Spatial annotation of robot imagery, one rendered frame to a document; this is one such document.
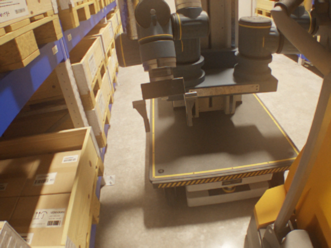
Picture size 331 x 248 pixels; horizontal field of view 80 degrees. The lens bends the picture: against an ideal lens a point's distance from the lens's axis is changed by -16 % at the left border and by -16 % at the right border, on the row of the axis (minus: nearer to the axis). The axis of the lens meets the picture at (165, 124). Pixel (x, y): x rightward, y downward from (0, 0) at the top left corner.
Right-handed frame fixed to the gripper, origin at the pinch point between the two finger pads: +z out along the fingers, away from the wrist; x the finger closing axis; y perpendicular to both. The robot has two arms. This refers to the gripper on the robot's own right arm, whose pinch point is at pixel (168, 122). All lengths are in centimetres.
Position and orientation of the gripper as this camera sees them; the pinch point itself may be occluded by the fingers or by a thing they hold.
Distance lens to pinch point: 73.3
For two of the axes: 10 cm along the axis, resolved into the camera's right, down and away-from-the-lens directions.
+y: 0.1, -1.7, 9.9
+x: -9.9, 1.4, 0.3
